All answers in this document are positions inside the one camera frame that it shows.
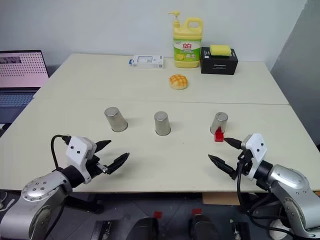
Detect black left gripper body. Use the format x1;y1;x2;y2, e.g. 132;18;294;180
85;142;110;180

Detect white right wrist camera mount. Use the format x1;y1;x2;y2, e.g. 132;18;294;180
240;132;269;181

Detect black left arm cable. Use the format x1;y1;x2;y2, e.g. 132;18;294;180
50;134;72;173

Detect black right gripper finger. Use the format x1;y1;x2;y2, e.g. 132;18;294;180
223;136;243;150
207;153;239;181

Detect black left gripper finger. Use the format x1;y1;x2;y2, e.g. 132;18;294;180
93;139;112;154
105;151;131;176

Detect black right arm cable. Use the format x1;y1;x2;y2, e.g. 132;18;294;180
235;154;296;239

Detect black cardboard box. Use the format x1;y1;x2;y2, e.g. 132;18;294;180
200;46;239;76

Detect yellow sponge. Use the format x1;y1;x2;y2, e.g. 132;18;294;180
209;44;232;58

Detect upturned steel cup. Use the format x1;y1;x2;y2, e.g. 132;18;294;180
209;111;229;135
104;106;129;133
153;111;172;137

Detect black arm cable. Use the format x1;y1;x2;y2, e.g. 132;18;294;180
50;134;72;173
235;154;296;239

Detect brown cardboard sheet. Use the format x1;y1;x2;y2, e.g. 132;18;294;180
201;192;241;206

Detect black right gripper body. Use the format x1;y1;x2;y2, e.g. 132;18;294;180
236;147;255;176

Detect black table leg foot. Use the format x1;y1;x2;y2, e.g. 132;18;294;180
62;194;105;214

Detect dark rounded shape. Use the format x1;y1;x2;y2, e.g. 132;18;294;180
129;216;159;240
188;214;221;240

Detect red plastic block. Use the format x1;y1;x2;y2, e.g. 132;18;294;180
214;126;226;144

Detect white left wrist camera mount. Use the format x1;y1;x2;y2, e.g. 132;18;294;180
65;136;97;185

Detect yellow detergent pump bottle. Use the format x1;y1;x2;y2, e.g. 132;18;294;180
167;10;204;69

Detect golden bread bun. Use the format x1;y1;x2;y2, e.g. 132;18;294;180
168;73;190;90

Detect white flat product box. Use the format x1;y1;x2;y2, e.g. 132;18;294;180
128;54;165;69

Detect open grey laptop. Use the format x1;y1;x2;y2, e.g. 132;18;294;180
0;49;50;125

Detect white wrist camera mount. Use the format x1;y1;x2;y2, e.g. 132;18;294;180
240;132;269;181
65;136;97;185

